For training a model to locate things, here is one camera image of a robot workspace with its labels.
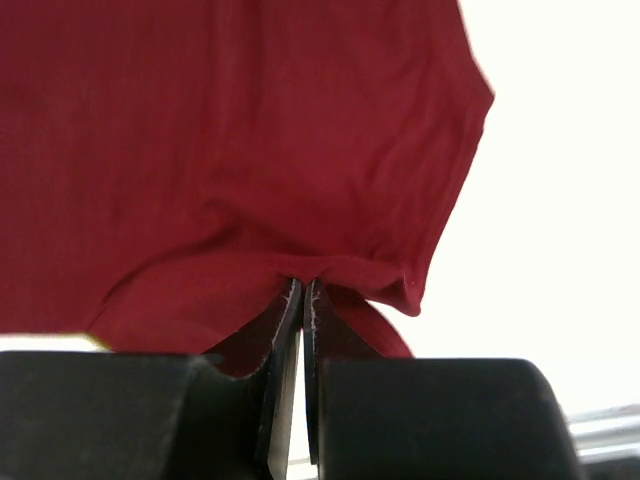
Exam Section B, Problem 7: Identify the aluminium rail frame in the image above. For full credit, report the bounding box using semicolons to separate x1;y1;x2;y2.
567;404;639;480

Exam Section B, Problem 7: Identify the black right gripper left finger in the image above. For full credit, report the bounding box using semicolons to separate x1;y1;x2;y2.
1;280;302;479

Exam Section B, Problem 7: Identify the dark red t shirt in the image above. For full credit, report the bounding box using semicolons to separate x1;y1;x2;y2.
1;1;494;357

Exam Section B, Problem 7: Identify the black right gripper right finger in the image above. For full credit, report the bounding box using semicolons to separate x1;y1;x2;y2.
303;281;584;479

